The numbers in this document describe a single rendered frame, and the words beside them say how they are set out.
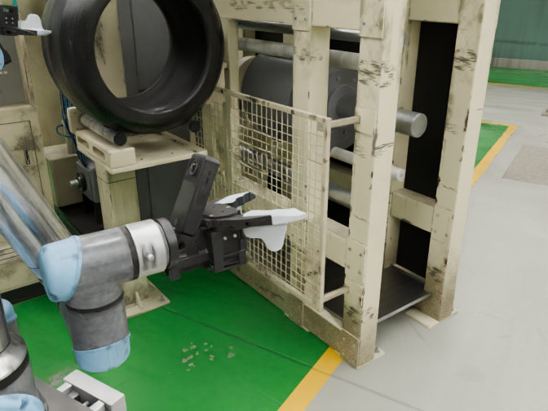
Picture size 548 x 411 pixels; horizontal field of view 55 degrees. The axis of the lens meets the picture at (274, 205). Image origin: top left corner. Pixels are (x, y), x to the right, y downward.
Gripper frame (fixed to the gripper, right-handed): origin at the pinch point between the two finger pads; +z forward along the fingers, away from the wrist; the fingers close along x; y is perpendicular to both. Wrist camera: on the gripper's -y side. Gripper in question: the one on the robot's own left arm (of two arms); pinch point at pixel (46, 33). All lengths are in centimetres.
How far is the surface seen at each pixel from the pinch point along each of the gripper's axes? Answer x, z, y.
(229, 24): 22, 79, 7
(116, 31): 27.5, 32.3, 0.9
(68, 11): -8.7, 4.1, 7.3
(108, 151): -8.1, 15.4, -35.6
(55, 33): -4.4, 1.1, 0.4
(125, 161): -9.8, 20.9, -39.2
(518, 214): -22, 280, -92
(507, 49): 342, 860, 2
